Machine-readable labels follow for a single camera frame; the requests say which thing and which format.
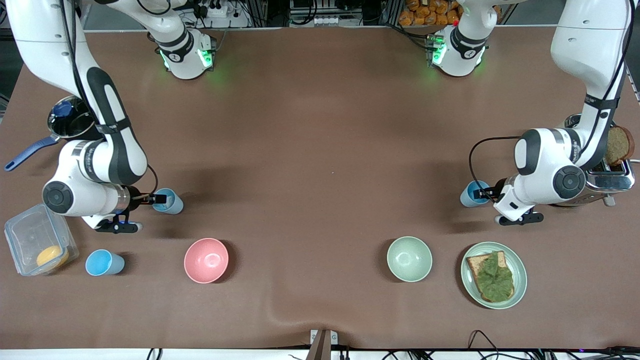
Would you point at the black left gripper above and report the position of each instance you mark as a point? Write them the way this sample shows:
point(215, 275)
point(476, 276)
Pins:
point(498, 191)

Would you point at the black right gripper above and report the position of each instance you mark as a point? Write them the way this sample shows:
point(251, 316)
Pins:
point(136, 198)

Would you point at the blue plastic cup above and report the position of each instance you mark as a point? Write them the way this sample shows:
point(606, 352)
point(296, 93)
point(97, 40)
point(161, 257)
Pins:
point(100, 262)
point(176, 206)
point(467, 197)

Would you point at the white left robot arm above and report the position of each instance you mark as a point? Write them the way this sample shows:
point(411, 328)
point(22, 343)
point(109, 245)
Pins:
point(545, 155)

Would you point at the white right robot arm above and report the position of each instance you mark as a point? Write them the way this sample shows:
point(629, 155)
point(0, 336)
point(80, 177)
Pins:
point(115, 150)

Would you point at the toast slice under lettuce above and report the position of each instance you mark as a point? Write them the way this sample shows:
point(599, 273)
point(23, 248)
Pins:
point(475, 262)

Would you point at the pink bowl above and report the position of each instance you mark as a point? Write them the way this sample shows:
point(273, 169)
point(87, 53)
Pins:
point(206, 260)

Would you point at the green lettuce leaf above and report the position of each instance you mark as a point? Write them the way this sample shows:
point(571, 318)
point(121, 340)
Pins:
point(495, 280)

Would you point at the pale green round plate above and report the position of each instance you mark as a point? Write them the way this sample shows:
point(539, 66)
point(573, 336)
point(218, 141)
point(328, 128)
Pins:
point(520, 275)

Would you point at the pale green bowl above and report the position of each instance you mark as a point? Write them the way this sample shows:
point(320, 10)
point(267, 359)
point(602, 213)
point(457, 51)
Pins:
point(409, 259)

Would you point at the orange round food item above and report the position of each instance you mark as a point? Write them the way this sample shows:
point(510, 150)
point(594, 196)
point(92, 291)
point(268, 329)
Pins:
point(51, 256)

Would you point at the beige and chrome toaster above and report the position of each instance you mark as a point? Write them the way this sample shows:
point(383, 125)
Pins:
point(612, 182)

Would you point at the clear plastic food container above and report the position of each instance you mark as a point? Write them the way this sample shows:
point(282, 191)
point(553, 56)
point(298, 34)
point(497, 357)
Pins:
point(30, 235)

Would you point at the brown bread slice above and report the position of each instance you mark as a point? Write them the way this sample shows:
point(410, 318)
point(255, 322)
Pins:
point(619, 145)

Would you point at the bag of orange buns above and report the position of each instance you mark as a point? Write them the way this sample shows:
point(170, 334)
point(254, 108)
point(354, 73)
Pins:
point(425, 12)

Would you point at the white power strip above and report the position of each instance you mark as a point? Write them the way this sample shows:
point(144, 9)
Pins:
point(215, 9)

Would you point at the aluminium frame rail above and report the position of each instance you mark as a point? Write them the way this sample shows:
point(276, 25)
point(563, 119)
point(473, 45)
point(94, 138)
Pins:
point(634, 82)

